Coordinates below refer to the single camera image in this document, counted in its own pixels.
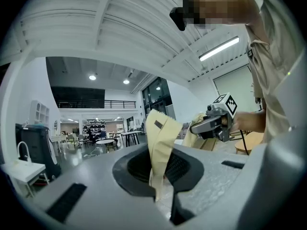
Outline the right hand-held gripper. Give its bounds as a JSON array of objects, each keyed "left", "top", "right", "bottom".
[{"left": 190, "top": 92, "right": 238, "bottom": 143}]

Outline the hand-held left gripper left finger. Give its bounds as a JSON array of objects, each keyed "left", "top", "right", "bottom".
[{"left": 112, "top": 149, "right": 156, "bottom": 197}]

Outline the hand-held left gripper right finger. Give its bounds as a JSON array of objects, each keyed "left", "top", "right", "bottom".
[{"left": 165, "top": 149, "right": 205, "bottom": 226}]

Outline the pale yellow cloth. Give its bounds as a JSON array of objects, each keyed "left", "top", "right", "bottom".
[{"left": 145, "top": 109, "right": 207, "bottom": 202}]

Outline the white sink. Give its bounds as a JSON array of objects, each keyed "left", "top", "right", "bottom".
[{"left": 0, "top": 161, "right": 47, "bottom": 197}]

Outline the person's right forearm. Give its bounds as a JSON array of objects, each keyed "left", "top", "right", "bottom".
[{"left": 231, "top": 110, "right": 267, "bottom": 133}]

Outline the long white table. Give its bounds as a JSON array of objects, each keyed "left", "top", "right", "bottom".
[{"left": 120, "top": 130, "right": 142, "bottom": 148}]

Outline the round white table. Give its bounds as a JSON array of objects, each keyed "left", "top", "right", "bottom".
[{"left": 95, "top": 138, "right": 116, "bottom": 153}]

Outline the white roller screen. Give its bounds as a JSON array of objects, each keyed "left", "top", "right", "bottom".
[{"left": 213, "top": 65, "right": 257, "bottom": 113}]

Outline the round wooden table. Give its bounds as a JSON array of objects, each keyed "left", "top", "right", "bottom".
[{"left": 234, "top": 131, "right": 264, "bottom": 156}]

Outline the black balcony railing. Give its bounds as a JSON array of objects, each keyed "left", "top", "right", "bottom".
[{"left": 104, "top": 100, "right": 137, "bottom": 109}]

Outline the long ceiling tube light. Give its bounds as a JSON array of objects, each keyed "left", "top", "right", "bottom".
[{"left": 198, "top": 35, "right": 240, "bottom": 62}]

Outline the white desk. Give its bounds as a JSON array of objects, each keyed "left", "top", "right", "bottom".
[{"left": 49, "top": 134, "right": 68, "bottom": 153}]

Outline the person's beige shirt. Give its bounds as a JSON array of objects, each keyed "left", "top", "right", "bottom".
[{"left": 241, "top": 0, "right": 307, "bottom": 144}]

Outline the black rolling case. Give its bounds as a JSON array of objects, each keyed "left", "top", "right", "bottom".
[{"left": 15, "top": 123, "right": 61, "bottom": 180}]

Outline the white shelf cabinet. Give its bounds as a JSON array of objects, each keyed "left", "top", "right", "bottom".
[{"left": 29, "top": 100, "right": 50, "bottom": 127}]

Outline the white faucet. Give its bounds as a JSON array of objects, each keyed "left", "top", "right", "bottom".
[{"left": 16, "top": 141, "right": 33, "bottom": 163}]

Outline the black head-worn camera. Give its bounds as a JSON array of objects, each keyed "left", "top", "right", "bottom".
[{"left": 169, "top": 0, "right": 200, "bottom": 32}]

